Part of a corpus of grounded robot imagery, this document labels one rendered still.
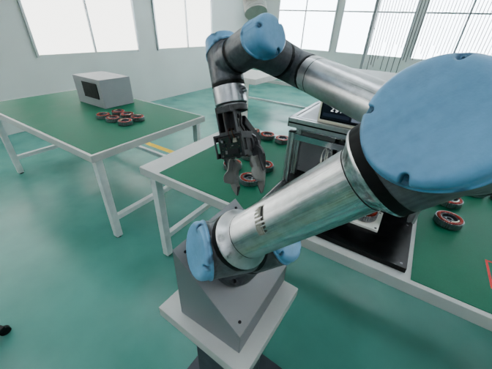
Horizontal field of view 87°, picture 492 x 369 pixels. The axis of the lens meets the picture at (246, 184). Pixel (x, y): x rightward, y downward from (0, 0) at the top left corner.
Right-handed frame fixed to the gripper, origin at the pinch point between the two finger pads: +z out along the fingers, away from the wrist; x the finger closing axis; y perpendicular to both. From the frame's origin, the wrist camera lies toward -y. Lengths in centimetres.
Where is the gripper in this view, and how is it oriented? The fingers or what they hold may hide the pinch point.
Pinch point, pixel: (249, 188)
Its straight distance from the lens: 64.6
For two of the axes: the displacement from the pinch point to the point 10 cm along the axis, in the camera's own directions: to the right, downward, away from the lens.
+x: 9.0, -1.0, -4.2
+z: 1.7, 9.8, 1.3
